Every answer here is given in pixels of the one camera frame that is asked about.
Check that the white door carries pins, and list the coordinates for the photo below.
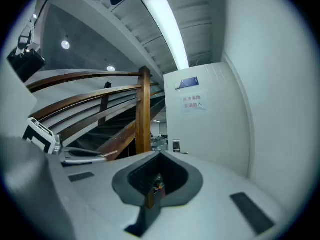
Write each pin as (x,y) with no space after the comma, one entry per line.
(212,124)

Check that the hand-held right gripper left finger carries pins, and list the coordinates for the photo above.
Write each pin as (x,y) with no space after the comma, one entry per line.
(100,204)

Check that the plastic-wrapped black equipment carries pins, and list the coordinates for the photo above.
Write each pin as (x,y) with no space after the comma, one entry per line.
(158,144)

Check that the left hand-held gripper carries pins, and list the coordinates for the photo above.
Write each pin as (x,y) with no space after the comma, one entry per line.
(40,135)

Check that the round ceiling spotlight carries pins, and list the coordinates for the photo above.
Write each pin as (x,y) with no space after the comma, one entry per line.
(65,44)
(111,68)

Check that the wooden stair railing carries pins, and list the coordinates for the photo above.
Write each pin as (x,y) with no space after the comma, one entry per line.
(82,97)

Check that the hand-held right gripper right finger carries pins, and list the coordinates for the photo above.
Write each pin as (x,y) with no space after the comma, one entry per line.
(212,209)

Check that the long ceiling light strip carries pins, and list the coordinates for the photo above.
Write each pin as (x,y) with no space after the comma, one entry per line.
(167,26)

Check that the black chest-mounted device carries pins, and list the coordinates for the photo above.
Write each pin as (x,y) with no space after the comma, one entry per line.
(26,64)

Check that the paper notice with red print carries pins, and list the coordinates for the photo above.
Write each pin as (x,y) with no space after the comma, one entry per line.
(193,102)

